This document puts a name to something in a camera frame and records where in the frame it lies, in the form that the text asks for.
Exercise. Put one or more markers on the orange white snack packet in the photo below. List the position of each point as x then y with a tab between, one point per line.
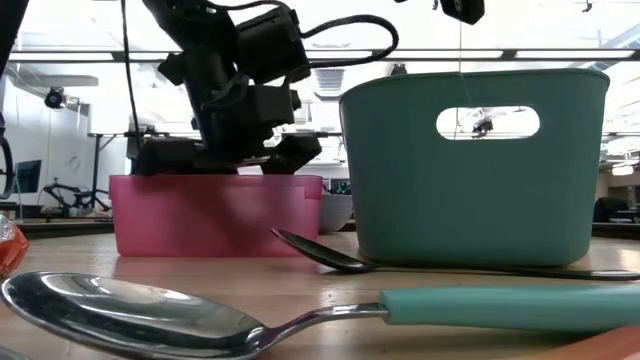
12	250

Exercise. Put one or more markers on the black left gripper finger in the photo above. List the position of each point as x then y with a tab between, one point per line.
295	152
170	157

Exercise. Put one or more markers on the black ceiling camera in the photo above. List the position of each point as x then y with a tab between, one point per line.
398	70
55	98
481	127

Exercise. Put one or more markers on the teal plastic bin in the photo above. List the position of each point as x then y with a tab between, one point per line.
425	200

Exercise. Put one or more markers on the black tripod stand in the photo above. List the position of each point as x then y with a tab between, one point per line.
96	165

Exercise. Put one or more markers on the dark computer monitor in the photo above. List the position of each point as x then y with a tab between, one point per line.
28	176

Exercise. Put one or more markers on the black office chair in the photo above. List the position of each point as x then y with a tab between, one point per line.
611	209

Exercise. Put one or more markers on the black aluminium table frame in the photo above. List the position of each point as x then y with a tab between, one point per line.
65	227

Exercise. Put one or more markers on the pink plastic bin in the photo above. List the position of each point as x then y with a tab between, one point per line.
215	220

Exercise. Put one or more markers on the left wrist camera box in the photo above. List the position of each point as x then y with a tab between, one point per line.
272	45

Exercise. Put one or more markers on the black spoon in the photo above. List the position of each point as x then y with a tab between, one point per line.
320	252

